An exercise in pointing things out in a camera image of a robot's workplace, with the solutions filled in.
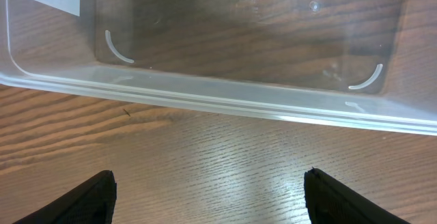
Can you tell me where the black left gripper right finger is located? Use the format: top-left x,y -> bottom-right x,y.
304,168 -> 408,224

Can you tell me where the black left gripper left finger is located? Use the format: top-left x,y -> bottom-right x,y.
17,170 -> 117,224

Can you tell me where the clear plastic container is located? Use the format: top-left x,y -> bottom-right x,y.
1,0 -> 436,135

